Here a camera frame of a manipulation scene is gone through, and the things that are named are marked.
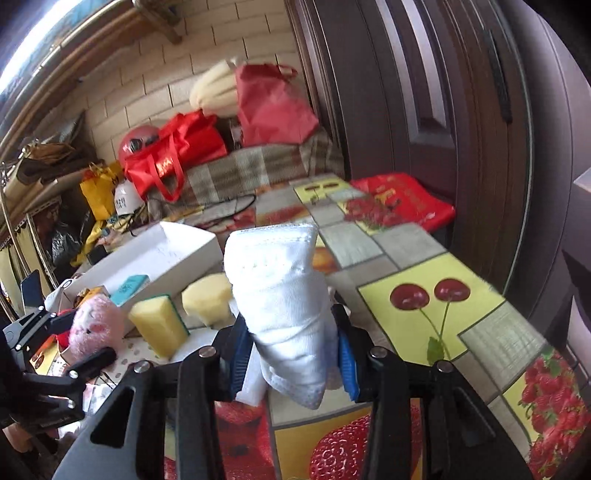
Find brown wooden door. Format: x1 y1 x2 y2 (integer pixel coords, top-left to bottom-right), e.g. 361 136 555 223
286 0 591 352

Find black cable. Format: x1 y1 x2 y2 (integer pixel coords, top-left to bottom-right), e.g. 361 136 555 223
198 194 259 228

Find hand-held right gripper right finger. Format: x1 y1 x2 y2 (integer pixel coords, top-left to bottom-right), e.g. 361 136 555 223
330 305 529 480

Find yellow sponge with green scourer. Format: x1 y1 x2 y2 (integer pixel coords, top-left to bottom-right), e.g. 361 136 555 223
128 294 191 360

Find yellow octagonal sponge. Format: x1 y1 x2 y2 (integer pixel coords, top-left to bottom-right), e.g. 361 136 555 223
181 272 236 326

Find black door handle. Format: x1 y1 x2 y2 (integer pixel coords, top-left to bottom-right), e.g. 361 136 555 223
482 28 514 124

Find plaid bench cover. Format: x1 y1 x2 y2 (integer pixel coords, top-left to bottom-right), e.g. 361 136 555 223
148 127 347 222

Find pink and red plush toy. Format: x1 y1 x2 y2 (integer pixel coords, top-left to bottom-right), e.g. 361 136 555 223
55 295 127 365

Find yellow shopping bag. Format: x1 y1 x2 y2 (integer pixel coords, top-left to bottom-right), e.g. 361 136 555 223
79 161 125 220

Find teal card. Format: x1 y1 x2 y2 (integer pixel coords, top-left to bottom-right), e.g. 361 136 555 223
110 274 151 308

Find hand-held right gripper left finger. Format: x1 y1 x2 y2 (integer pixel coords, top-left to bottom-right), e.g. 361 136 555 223
51 318 254 480

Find red helmet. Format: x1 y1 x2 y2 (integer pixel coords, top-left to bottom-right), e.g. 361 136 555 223
117 124 160 160

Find white cardboard box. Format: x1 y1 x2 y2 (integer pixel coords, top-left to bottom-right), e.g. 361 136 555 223
62 222 227 319

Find white foam strips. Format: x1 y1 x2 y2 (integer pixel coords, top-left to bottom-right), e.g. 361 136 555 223
189 58 243 118

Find white towel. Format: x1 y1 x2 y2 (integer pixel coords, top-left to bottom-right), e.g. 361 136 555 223
224 222 345 409

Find red plastic bag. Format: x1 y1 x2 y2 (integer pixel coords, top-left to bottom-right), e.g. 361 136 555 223
348 173 455 232

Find red nonwoven bag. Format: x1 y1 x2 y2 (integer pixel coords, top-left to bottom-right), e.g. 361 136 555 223
235 64 320 148

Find black plastic bag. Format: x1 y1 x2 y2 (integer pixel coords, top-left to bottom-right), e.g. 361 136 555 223
50 226 84 268

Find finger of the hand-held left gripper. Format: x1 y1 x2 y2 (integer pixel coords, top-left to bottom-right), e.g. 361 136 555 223
0 307 75 355
23 346 117 393

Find yellow crumpled plastic sheet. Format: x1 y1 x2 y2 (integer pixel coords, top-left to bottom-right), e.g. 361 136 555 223
83 217 122 250

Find red tote bag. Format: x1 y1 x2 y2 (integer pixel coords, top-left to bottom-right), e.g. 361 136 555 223
122 111 229 204

